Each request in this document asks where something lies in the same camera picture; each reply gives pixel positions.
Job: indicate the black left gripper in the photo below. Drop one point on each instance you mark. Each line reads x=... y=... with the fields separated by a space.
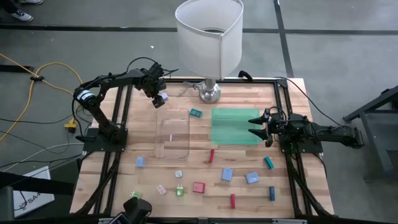
x=152 y=81

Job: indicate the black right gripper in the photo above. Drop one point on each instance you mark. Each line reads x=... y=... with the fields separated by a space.
x=276 y=127

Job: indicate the teal eraser bar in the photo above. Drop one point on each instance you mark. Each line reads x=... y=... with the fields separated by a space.
x=269 y=162

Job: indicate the teal pencil sharpener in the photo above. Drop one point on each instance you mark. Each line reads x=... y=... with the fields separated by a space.
x=196 y=113

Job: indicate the red eraser bar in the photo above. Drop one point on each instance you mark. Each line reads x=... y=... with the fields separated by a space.
x=233 y=201
x=211 y=156

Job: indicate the blue eraser bar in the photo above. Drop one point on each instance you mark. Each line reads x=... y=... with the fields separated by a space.
x=272 y=193

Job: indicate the small light blue wall charger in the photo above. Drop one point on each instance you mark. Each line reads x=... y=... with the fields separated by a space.
x=140 y=162

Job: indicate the red wall charger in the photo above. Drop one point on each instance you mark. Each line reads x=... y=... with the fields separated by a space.
x=198 y=187

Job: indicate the small purple white wall charger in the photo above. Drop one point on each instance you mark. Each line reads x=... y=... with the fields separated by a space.
x=178 y=174

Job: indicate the pale pink wall charger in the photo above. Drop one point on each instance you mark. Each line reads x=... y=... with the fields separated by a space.
x=161 y=189

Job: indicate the green white wall charger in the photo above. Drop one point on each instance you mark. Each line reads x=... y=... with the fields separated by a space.
x=136 y=195
x=179 y=192

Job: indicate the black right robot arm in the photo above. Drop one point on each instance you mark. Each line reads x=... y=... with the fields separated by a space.
x=335 y=133

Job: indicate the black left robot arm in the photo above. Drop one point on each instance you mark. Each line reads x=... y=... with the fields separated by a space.
x=102 y=119

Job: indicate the teal translucent plastic bin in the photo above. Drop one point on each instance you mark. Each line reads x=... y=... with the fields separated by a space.
x=230 y=124

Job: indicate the clear plastic bin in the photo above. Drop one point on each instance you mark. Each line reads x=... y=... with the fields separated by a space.
x=171 y=124

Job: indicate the white shade silver table lamp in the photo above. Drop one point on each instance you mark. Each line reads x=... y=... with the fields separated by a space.
x=208 y=46

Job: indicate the light grey chair armrest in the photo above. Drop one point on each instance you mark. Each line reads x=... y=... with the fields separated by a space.
x=104 y=220
x=289 y=221

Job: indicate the yellow power plug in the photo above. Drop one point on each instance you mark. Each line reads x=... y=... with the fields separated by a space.
x=71 y=125

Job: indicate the black metal stand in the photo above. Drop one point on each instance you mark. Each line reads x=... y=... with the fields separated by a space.
x=376 y=140

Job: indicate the person's shoe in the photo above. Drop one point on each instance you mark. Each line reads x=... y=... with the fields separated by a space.
x=31 y=1
x=21 y=15

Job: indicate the black metal beam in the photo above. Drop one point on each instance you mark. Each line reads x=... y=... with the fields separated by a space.
x=31 y=183

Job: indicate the white printed cardboard box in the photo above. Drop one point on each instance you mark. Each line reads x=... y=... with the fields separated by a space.
x=37 y=202

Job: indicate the person's leg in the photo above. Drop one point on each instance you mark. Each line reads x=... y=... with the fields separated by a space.
x=7 y=6

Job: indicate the black aluminium table frame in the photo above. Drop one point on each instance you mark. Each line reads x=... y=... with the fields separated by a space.
x=264 y=80

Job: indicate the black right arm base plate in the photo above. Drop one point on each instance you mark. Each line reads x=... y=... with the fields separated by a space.
x=311 y=149

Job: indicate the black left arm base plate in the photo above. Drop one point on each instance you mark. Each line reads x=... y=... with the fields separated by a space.
x=93 y=143

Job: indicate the grey post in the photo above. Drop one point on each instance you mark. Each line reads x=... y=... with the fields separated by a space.
x=6 y=205

